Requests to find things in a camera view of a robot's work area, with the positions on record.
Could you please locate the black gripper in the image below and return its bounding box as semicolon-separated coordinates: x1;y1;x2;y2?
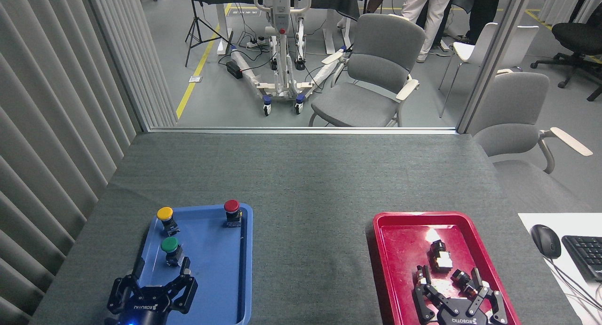
106;257;198;325
413;265;509;325

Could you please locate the green push button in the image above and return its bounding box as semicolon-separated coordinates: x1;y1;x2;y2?
160;237;185;268

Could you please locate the yellow push button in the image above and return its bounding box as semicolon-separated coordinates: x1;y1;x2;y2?
156;206;181;237

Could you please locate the red push button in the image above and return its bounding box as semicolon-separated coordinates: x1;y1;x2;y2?
223;199;243;228

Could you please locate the blue plastic tray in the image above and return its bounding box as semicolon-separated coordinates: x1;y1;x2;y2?
123;203;253;325

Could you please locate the red plastic tray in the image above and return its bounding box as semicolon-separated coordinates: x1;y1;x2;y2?
372;211;522;325

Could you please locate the black computer mouse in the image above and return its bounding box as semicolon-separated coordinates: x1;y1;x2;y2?
531;224;562;259

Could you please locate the white desk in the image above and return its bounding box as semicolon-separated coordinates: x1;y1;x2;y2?
518;213;602;325

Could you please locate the black keyboard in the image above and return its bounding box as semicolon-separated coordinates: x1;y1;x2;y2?
562;235;602;282

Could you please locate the grey armchair with pale armrests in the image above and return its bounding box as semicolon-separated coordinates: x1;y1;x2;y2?
309;13;427;127
473;71;594;214

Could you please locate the white plastic chair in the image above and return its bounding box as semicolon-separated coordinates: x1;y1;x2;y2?
439;23;540;119

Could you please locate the white stand on wheels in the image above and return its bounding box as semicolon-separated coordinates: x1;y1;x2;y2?
230;0;351;116

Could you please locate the black tripod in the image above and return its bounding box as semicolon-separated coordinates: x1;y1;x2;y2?
184;0;231;68

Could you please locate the black switch with orange base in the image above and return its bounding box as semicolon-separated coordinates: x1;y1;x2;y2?
451;269;490;298

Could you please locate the black and white switch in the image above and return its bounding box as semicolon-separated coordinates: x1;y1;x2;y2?
428;240;452;273

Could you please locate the black mouse cable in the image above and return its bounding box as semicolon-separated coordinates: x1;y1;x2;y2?
547;256;602;312

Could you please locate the silver rail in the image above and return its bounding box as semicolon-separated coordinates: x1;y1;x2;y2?
148;126;458;135

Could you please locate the silver post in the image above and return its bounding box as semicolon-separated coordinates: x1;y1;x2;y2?
82;0;178;133
457;0;534;134

